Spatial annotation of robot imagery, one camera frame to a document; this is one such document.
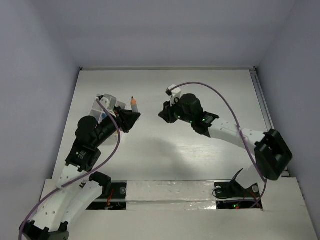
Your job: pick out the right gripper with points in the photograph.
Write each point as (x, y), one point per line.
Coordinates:
(163, 114)

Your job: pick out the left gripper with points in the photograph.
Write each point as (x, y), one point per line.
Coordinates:
(125, 119)

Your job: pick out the grey pencil shaped case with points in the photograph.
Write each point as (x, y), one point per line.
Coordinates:
(134, 105)

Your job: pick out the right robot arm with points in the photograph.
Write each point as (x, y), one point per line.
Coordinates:
(270, 152)

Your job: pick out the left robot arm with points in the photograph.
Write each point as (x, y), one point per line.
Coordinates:
(80, 183)

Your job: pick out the white divided organizer tray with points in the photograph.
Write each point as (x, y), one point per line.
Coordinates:
(99, 114)

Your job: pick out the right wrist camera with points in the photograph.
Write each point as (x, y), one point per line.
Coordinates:
(174, 93)

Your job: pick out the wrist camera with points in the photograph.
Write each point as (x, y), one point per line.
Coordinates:
(174, 93)
(107, 100)

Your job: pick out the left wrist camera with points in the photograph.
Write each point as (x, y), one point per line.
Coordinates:
(107, 100)

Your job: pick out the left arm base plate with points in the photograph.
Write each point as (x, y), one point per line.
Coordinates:
(115, 199)

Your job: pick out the aluminium rail right side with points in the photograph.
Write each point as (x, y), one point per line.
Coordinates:
(266, 115)

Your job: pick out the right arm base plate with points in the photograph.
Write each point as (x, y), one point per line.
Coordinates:
(230, 195)

